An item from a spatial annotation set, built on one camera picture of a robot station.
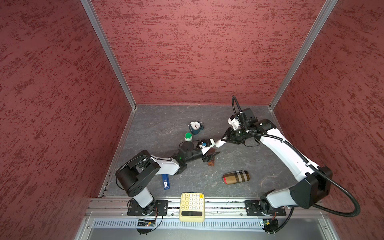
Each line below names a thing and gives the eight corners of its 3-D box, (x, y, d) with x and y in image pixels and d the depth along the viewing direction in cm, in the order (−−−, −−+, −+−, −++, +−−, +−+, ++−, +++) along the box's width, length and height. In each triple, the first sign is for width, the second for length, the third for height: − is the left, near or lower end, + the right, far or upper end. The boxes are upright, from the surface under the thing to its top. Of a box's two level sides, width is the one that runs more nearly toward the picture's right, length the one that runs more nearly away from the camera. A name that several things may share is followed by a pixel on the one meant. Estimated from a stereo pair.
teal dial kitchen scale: (193, 136, 105) (193, 132, 101) (188, 126, 110) (187, 122, 106) (203, 131, 107) (204, 127, 103) (198, 122, 113) (198, 118, 109)
